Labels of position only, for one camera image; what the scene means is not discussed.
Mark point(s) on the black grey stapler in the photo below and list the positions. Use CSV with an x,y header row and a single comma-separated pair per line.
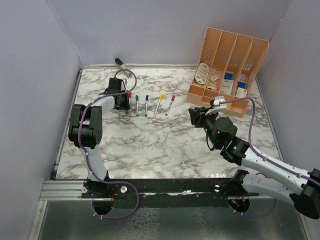
x,y
121,66

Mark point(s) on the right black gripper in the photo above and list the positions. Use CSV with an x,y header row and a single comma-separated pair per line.
x,y
197,116

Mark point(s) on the aluminium frame rail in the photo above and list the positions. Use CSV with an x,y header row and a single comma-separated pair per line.
x,y
72,190

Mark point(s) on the white oval item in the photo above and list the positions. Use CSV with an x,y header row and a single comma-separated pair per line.
x,y
202,73

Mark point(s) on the orange desk organizer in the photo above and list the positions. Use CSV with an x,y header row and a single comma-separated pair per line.
x,y
234,61

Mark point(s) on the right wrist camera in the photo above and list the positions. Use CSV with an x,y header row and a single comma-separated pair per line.
x,y
218,103

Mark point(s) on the purple pen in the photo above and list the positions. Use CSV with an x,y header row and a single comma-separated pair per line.
x,y
170,105

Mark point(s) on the blue pen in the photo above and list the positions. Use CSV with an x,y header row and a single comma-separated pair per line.
x,y
146,105

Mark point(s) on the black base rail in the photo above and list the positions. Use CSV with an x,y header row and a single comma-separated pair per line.
x,y
126,193

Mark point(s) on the green pen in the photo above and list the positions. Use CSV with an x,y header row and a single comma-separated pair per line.
x,y
137,105

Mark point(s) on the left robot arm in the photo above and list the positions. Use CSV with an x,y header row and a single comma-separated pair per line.
x,y
86,126

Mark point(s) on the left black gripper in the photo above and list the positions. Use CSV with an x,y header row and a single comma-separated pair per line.
x,y
126,106

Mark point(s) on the yellow pen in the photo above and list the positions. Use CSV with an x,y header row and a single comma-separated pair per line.
x,y
158,104

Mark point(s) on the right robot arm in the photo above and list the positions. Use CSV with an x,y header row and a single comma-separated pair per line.
x,y
296,186

